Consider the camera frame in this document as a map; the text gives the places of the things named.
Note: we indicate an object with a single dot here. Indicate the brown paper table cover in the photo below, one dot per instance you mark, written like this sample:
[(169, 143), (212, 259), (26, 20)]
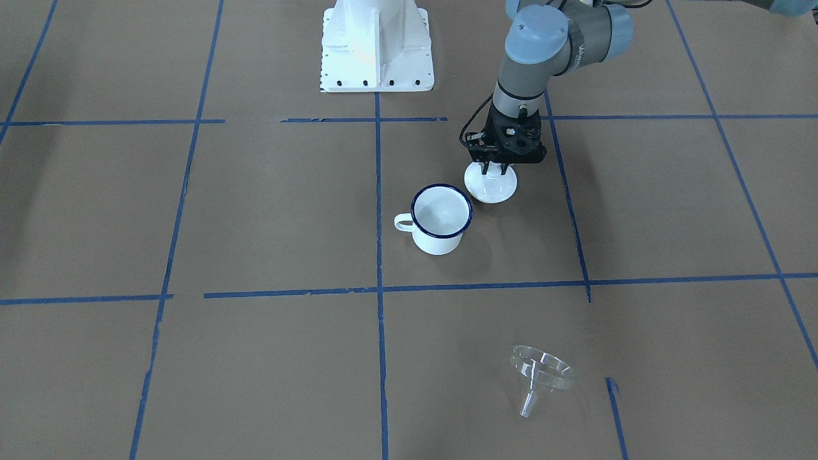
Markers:
[(199, 262)]

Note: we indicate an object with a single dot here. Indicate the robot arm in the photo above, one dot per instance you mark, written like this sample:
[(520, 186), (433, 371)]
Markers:
[(546, 39)]

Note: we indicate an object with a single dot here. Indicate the white enamel cup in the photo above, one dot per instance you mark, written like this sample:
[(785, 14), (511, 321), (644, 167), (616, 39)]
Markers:
[(439, 216)]

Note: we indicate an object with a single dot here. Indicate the clear plastic funnel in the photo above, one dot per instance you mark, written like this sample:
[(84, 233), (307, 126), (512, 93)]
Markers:
[(541, 370)]

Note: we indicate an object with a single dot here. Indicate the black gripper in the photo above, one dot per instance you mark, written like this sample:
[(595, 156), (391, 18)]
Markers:
[(493, 170)]

